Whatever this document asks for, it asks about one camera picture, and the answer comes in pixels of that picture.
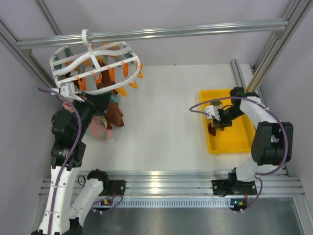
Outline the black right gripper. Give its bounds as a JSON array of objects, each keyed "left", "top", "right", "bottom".
[{"left": 213, "top": 106, "right": 246, "bottom": 128}]

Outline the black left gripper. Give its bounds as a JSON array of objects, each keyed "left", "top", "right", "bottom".
[{"left": 72, "top": 90, "right": 112, "bottom": 139}]

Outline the pink patterned sock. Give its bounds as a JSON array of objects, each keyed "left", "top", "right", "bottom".
[{"left": 86, "top": 116, "right": 113, "bottom": 142}]

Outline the white round clip hanger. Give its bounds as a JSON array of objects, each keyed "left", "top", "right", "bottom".
[{"left": 49, "top": 42, "right": 144, "bottom": 96}]

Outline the tan brown sock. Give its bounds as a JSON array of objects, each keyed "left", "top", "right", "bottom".
[{"left": 100, "top": 116, "right": 112, "bottom": 130}]

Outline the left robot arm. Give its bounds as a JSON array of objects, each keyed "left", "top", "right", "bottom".
[{"left": 33, "top": 93, "right": 111, "bottom": 235}]

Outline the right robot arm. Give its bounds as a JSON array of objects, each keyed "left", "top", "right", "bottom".
[{"left": 212, "top": 87, "right": 293, "bottom": 196}]

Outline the brown sock on hanger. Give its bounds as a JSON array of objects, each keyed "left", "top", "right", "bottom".
[{"left": 96, "top": 70, "right": 124, "bottom": 129}]

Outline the yellow plastic bin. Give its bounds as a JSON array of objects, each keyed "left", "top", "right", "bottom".
[{"left": 199, "top": 89, "right": 255, "bottom": 154}]

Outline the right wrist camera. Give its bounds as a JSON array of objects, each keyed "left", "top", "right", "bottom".
[{"left": 204, "top": 105, "right": 220, "bottom": 120}]

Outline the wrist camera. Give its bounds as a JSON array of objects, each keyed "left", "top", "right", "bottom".
[
  {"left": 59, "top": 82, "right": 84, "bottom": 102},
  {"left": 204, "top": 105, "right": 220, "bottom": 120}
]

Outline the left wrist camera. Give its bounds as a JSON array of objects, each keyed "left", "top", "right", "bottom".
[{"left": 59, "top": 82, "right": 84, "bottom": 102}]

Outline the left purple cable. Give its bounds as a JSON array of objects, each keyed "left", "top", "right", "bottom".
[{"left": 37, "top": 86, "right": 124, "bottom": 235}]

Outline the purple cable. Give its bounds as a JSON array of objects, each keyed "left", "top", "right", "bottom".
[
  {"left": 37, "top": 86, "right": 124, "bottom": 235},
  {"left": 189, "top": 96, "right": 289, "bottom": 213}
]

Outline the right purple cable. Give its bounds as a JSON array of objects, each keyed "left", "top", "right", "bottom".
[{"left": 189, "top": 96, "right": 289, "bottom": 213}]

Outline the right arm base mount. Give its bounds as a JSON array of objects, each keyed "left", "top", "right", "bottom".
[{"left": 212, "top": 180, "right": 258, "bottom": 197}]

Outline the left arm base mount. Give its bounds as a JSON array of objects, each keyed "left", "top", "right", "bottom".
[{"left": 106, "top": 180, "right": 126, "bottom": 196}]

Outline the aluminium top rail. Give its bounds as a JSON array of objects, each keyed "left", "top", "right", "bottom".
[{"left": 17, "top": 18, "right": 289, "bottom": 49}]

